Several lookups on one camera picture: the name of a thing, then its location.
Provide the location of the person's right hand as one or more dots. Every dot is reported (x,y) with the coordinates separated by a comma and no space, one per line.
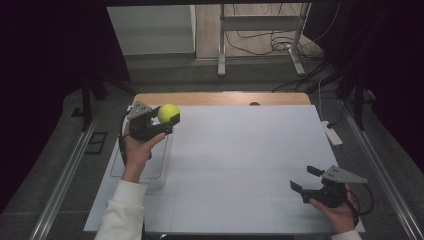
(336,216)

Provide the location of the white power strip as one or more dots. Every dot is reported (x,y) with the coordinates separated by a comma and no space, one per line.
(331,133)

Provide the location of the black stand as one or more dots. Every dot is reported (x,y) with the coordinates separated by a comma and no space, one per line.
(358,103)
(86,100)

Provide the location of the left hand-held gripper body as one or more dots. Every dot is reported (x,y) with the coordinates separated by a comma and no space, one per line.
(141,130)

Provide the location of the person's left hand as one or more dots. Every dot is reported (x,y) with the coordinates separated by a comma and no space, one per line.
(138,153)

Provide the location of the white board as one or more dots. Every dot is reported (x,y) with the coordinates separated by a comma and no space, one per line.
(240,160)

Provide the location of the black floor frames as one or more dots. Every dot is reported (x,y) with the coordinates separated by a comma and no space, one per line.
(96,143)

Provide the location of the white cabinet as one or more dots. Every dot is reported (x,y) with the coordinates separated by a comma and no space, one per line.
(153,30)

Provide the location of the wooden table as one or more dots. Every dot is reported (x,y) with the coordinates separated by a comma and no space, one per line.
(213,99)

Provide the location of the black table grommet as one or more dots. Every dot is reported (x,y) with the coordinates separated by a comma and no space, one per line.
(254,103)

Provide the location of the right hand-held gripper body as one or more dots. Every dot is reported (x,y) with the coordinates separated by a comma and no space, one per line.
(333,195)

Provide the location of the metal floor rail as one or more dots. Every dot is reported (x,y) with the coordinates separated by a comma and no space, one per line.
(383,173)
(63,180)

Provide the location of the yellow tennis ball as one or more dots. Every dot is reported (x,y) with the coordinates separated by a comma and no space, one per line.
(167,112)

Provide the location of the grey metal desk frame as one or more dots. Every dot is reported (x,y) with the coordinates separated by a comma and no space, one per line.
(260,23)

